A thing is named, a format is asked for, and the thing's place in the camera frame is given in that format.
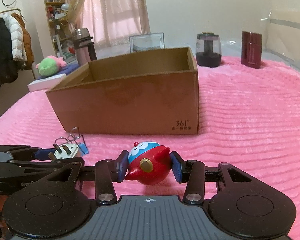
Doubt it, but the brown jacket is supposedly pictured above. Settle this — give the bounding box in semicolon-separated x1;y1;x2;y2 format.
11;12;34;70

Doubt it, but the white puffer jacket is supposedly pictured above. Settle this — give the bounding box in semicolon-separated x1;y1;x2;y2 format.
2;12;27;62

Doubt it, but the black jacket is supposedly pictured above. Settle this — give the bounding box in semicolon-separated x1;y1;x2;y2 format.
0;18;18;87

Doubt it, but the dark red thermos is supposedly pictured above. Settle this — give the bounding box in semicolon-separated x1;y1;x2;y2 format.
241;31;262;69

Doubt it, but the pink curtain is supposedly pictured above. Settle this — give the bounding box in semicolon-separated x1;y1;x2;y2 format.
66;0;150;49

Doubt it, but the purple book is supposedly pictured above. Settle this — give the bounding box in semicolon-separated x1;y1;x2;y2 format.
37;63;79;80

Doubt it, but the white flat box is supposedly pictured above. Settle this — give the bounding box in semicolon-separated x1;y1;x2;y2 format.
27;74;66;92

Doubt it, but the red blue Doraemon toy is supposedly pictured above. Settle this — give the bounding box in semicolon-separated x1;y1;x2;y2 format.
125;141;172;185

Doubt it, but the pink fluffy blanket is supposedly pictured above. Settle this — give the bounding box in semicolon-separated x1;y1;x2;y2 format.
0;57;300;239

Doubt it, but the white plug adapter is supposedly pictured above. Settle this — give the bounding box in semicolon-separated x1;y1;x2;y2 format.
48;143;81;160

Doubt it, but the clothes rack rail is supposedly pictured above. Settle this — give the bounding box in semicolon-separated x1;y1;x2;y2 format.
0;8;22;16

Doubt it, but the brown cardboard box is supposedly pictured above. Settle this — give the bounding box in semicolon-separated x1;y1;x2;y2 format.
46;47;199;135

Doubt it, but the wooden bookshelf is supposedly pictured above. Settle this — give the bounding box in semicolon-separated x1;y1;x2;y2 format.
44;0;76;63

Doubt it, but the sand picture frame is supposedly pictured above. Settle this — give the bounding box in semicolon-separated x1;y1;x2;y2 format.
129;33;165;53

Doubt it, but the green pink plush toy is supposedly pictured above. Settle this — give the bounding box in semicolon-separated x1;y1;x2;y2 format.
36;56;66;76

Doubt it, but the blue binder clip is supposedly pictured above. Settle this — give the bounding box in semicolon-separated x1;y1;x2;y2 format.
53;126;89;156

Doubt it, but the standing fan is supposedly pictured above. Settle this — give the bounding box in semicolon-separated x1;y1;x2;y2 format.
61;0;85;24

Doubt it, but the glass jar dark base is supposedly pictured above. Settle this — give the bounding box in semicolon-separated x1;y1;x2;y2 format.
196;32;222;68

